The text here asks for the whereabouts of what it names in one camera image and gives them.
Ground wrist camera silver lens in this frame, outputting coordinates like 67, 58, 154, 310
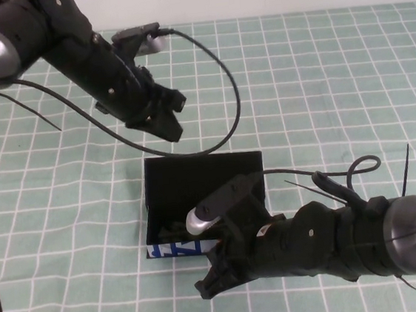
180, 171, 267, 237
110, 21, 169, 59

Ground black right camera mount bracket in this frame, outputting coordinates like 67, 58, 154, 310
219, 190, 277, 245

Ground green white checked tablecloth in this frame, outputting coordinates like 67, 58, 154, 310
0, 0, 416, 312

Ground right wrist camera silver lens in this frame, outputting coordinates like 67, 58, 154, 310
180, 171, 267, 237

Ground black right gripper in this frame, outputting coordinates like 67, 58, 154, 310
187, 212, 302, 302

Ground black left camera mount bracket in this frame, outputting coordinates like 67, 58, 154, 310
112, 35, 152, 76

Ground thick black left camera cable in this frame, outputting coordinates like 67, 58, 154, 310
0, 21, 263, 312

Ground left wrist camera silver lens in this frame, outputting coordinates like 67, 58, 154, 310
110, 21, 169, 59

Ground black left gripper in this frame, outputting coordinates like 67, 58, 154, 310
64, 31, 192, 155

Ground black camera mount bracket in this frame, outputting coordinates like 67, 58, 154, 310
112, 35, 152, 76
219, 190, 277, 245

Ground black framed glasses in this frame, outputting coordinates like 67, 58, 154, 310
156, 219, 194, 245

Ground black box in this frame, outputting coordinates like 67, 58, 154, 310
135, 145, 274, 262

